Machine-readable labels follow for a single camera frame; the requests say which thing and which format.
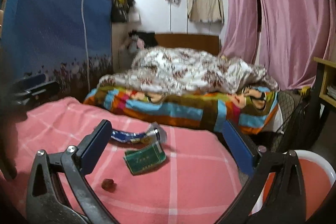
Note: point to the small reddish brown scrap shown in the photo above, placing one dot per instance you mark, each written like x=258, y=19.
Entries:
x=109, y=184

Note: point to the floral white quilt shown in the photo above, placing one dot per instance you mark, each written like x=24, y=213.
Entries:
x=183, y=69

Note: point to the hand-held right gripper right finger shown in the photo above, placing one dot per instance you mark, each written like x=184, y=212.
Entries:
x=239, y=150

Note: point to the small yellow object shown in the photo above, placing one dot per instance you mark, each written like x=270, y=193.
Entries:
x=304, y=90

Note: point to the beige hanging towel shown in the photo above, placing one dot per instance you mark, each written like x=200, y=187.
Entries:
x=206, y=6

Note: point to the pink soft toy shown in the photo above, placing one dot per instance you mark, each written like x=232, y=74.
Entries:
x=136, y=44

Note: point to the pink curtain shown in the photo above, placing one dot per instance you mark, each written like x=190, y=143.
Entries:
x=288, y=16

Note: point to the blue snack wrapper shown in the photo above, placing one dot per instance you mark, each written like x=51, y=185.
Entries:
x=123, y=136

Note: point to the green paper packet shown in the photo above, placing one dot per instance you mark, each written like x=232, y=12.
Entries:
x=144, y=158

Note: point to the pink checked blanket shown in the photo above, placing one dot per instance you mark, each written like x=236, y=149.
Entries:
x=183, y=187

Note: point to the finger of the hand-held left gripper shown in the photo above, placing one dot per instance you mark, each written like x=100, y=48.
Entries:
x=39, y=88

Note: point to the wooden desk with shelves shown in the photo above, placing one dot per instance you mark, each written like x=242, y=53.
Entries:
x=325, y=64

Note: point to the blue fabric wardrobe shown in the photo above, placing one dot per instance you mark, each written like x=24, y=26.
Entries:
x=52, y=29

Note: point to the wooden headboard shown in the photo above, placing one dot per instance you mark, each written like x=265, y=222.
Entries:
x=189, y=41

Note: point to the silver foil wrapper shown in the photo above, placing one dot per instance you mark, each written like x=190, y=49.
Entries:
x=157, y=132

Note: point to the colourful striped printed blanket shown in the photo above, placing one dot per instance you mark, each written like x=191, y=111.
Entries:
x=183, y=108

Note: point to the red basin with white rim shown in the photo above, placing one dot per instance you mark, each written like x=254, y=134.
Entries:
x=315, y=182

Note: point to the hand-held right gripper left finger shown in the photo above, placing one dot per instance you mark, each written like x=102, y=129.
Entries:
x=95, y=148

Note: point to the stack of books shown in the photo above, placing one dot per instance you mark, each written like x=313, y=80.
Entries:
x=332, y=91

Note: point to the dark clothing pile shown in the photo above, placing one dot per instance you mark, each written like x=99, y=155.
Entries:
x=145, y=39

